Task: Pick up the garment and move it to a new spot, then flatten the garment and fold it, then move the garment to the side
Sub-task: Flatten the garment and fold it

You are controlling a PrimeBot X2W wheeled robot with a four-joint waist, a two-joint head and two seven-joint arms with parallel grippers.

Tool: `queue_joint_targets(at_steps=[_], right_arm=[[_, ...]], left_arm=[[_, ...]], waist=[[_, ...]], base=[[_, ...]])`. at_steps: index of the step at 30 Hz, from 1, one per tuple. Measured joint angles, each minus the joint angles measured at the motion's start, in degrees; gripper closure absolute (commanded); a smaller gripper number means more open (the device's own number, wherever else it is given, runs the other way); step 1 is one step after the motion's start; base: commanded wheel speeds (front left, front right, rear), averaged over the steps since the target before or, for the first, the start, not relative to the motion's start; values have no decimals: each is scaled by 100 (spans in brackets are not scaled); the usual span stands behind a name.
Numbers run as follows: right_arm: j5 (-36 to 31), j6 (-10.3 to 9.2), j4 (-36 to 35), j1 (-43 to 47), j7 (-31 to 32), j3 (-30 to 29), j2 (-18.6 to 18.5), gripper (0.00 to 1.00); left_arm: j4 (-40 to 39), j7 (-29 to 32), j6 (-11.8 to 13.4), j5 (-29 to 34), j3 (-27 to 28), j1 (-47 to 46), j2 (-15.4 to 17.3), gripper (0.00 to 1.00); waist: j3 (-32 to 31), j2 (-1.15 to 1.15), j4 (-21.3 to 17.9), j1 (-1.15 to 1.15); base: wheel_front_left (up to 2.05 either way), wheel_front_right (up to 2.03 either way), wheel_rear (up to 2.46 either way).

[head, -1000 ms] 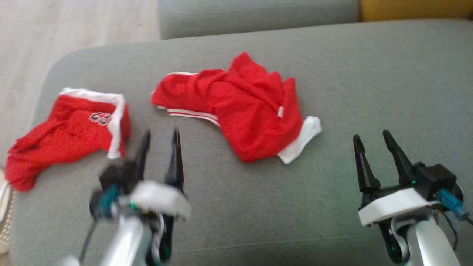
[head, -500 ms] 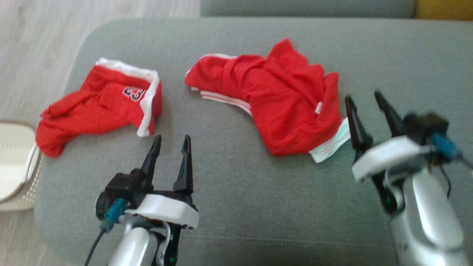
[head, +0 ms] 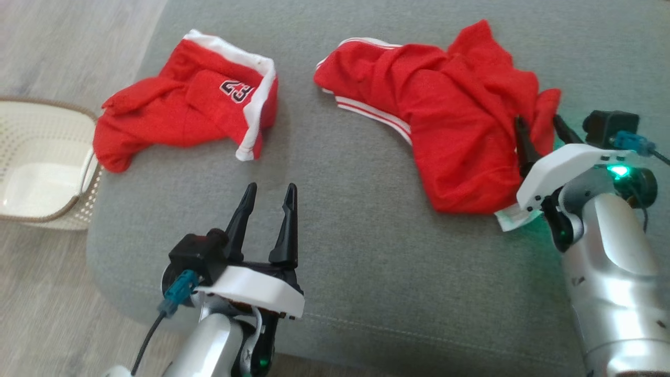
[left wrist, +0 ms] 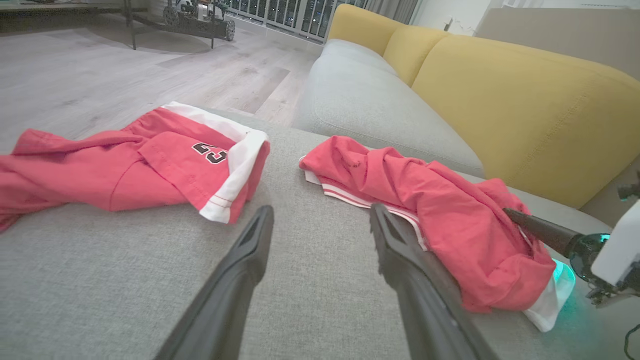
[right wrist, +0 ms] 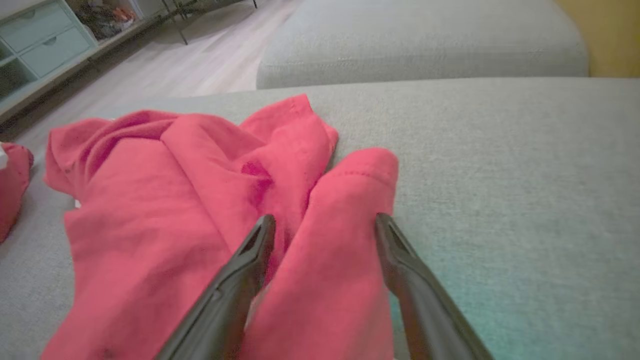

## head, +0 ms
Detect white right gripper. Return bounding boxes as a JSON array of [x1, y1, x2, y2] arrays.
[[515, 114, 637, 213]]

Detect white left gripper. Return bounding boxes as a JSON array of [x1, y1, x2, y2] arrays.
[[198, 182, 306, 320]]

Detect red basketball jersey white sleeves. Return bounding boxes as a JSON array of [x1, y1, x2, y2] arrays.
[[313, 19, 562, 232]]

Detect red shorts number 23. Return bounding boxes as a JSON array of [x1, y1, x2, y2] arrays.
[[93, 29, 279, 173]]

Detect large grey sofa seat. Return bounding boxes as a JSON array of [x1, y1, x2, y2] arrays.
[[86, 0, 670, 377]]

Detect cream perforated laundry basket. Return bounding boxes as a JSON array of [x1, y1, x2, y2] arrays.
[[0, 96, 104, 231]]

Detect left black cable teal connector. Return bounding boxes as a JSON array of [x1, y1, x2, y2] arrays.
[[130, 270, 200, 376]]

